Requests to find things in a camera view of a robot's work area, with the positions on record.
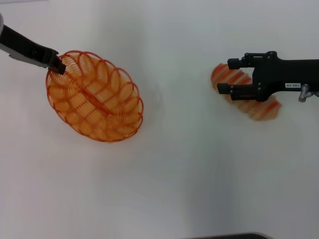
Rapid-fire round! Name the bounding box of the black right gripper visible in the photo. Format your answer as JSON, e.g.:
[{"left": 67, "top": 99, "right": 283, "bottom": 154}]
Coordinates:
[{"left": 216, "top": 50, "right": 319, "bottom": 103}]

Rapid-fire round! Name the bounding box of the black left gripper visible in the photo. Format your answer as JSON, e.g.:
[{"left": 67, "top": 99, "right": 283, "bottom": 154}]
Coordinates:
[{"left": 0, "top": 24, "right": 67, "bottom": 75}]

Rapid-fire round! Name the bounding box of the striped bread loaf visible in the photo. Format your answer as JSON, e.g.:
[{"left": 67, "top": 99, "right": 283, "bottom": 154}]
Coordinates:
[{"left": 210, "top": 63, "right": 282, "bottom": 122}]

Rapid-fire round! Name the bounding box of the orange wire basket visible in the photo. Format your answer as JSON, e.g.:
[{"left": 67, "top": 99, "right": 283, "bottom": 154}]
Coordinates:
[{"left": 45, "top": 50, "right": 145, "bottom": 143}]

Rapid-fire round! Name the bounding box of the silver bolt on right gripper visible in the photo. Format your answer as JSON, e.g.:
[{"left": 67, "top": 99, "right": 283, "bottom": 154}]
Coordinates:
[{"left": 298, "top": 84, "right": 319, "bottom": 103}]

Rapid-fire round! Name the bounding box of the dark object at table edge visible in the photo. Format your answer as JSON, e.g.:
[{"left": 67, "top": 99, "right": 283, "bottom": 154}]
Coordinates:
[{"left": 191, "top": 232, "right": 273, "bottom": 239}]

